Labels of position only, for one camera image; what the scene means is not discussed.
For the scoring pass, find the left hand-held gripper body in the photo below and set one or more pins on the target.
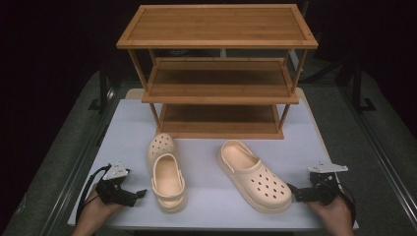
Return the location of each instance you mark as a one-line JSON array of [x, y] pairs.
[[114, 193]]

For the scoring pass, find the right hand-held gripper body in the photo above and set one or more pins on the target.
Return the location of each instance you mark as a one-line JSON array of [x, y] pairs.
[[319, 191]]

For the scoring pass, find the cream clog shoe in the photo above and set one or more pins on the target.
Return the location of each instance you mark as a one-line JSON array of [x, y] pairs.
[[167, 177], [259, 183]]

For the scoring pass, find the three-tier wooden shoe rack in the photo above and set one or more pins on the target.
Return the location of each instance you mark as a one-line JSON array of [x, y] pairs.
[[216, 26]]

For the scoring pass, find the person's left hand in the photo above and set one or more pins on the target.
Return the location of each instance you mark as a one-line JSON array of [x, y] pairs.
[[95, 211]]

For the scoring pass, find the person's right hand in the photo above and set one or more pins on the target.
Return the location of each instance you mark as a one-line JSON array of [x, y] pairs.
[[334, 214]]

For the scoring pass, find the black metal stand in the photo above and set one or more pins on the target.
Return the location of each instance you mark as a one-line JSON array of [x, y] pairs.
[[357, 85], [103, 85]]

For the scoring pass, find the metal frame rail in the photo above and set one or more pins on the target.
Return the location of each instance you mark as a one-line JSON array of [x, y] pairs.
[[75, 177], [377, 154]]

